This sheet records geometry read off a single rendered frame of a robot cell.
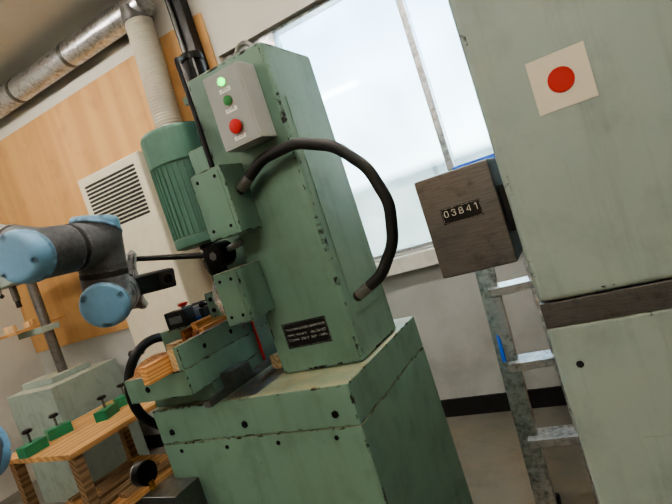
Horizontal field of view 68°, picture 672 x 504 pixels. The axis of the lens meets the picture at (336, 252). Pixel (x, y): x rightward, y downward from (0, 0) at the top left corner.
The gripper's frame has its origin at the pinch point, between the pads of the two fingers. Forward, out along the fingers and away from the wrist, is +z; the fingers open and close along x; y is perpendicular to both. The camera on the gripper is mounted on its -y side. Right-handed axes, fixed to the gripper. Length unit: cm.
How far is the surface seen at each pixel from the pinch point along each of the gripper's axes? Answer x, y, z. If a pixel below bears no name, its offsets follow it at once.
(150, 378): 18.5, -1.7, -28.4
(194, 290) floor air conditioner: 29, -3, 147
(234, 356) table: 22.6, -19.4, -13.7
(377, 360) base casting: 25, -50, -35
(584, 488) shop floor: 99, -122, -3
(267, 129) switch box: -29, -36, -33
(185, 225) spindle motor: -11.7, -14.2, -7.2
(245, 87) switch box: -38, -33, -34
